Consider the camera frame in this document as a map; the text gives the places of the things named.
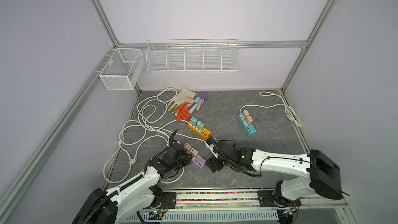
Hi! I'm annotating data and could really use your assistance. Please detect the pink plug adapter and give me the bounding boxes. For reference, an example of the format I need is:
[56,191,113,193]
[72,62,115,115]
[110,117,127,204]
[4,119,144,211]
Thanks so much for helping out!
[190,148,199,158]
[184,143,192,151]

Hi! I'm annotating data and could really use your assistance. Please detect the pink plug adapter front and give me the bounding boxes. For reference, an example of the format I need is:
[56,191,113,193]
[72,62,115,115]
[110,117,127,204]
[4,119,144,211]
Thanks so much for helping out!
[190,148,199,158]

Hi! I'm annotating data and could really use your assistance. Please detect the purple power strip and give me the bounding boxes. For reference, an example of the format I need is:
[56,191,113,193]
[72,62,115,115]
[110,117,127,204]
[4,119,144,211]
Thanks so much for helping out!
[191,155,206,168]

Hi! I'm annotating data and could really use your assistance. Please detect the green plug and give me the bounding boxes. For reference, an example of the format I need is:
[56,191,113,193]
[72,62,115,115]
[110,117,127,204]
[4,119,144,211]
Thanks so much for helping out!
[196,121,204,129]

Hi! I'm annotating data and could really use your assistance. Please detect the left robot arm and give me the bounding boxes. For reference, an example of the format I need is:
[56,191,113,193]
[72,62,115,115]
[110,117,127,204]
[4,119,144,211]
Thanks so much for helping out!
[72,142,193,224]

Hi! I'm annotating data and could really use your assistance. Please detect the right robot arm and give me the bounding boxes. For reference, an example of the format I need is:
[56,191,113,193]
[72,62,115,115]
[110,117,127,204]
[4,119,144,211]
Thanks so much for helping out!
[205,136,345,208]

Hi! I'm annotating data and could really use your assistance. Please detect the pink plug on teal front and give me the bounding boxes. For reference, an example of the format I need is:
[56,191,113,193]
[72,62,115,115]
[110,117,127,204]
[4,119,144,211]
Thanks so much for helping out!
[246,116,253,124]

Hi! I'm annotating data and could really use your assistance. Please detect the pink plug on teal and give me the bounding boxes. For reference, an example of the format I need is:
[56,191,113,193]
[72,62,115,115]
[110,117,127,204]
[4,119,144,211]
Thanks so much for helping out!
[243,110,250,118]
[246,116,253,124]

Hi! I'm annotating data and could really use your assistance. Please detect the pink plug on teal rear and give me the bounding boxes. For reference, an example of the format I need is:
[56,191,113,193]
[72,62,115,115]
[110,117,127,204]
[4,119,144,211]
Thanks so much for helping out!
[243,110,250,118]

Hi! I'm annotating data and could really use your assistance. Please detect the orange power strip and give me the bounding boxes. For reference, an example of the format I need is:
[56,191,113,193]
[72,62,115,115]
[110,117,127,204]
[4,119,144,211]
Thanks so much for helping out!
[188,122,211,140]

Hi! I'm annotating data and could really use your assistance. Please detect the teal power strip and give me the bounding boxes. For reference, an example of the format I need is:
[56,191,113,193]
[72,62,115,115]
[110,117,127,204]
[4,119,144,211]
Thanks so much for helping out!
[238,114,256,136]

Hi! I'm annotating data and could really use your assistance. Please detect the beige and red glove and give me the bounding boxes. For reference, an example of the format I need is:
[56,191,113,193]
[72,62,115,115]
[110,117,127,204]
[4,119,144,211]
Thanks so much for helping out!
[167,88,197,121]

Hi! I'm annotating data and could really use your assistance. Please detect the pastel silicone utensils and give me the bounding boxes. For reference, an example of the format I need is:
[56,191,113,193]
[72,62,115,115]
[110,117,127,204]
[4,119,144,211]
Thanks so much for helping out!
[189,91,208,114]

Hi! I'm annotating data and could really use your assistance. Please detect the white mesh box basket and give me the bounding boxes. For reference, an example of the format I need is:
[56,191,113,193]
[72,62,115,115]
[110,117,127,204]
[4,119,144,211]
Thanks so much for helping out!
[99,48,145,91]

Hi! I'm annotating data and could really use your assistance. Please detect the white tangled cables left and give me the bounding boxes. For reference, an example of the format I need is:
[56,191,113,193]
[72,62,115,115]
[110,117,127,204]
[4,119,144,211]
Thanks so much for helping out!
[102,87,209,184]

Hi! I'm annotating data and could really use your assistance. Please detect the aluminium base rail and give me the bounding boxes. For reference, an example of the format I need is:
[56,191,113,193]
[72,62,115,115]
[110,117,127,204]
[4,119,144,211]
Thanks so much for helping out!
[120,189,357,224]

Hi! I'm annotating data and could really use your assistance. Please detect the white cable of teal strip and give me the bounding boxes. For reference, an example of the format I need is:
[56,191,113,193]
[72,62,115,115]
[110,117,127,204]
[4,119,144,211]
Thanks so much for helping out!
[238,91,303,128]

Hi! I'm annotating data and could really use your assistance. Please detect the white wire shelf basket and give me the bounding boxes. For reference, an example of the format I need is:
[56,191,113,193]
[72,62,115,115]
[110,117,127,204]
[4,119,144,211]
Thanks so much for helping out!
[146,39,240,73]

